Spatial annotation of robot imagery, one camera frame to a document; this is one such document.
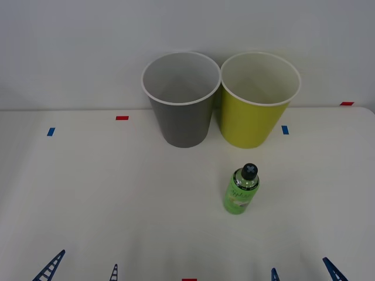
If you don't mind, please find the grey plastic waste bin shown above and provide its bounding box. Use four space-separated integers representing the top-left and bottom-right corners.
141 51 221 149

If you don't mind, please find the yellow-green plastic waste bin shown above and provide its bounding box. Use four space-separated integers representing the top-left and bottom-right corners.
220 51 302 149

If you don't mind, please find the green plastic bottle black cap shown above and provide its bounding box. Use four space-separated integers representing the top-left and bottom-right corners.
223 163 261 216

